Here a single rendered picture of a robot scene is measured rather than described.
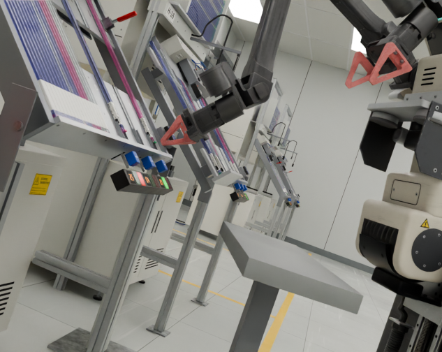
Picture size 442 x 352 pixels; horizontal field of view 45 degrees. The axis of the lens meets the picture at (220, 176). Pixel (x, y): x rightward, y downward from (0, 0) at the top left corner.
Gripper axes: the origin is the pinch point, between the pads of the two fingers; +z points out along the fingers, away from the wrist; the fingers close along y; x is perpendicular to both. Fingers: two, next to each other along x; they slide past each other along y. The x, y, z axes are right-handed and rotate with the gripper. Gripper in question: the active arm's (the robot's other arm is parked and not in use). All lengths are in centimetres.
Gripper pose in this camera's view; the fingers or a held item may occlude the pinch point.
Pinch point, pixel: (164, 141)
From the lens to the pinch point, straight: 125.6
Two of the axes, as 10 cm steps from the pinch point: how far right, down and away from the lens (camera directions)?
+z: -8.8, 4.4, 1.7
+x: 4.2, 9.0, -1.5
